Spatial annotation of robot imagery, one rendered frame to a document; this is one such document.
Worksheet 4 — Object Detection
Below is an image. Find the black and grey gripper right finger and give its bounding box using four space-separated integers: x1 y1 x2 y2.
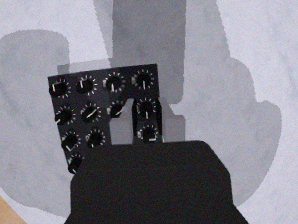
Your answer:
156 97 186 142

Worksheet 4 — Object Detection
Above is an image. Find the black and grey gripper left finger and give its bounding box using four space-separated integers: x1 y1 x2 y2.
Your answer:
109 98 138 145

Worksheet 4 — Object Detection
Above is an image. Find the black knob box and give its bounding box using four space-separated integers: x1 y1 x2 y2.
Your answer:
47 64 163 174

